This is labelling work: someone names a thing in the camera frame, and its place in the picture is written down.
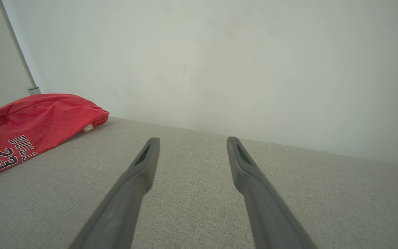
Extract red Bulls basketball shorts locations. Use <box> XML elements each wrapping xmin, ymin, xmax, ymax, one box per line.
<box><xmin>0</xmin><ymin>93</ymin><xmax>110</xmax><ymax>182</ymax></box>

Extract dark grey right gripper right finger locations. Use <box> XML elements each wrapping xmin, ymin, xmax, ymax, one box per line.
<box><xmin>227</xmin><ymin>136</ymin><xmax>318</xmax><ymax>249</ymax></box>

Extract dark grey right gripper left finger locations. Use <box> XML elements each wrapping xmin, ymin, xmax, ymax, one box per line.
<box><xmin>68</xmin><ymin>137</ymin><xmax>160</xmax><ymax>249</ymax></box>

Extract white wall trim strip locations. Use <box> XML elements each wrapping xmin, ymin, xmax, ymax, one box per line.
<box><xmin>0</xmin><ymin>0</ymin><xmax>37</xmax><ymax>91</ymax></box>

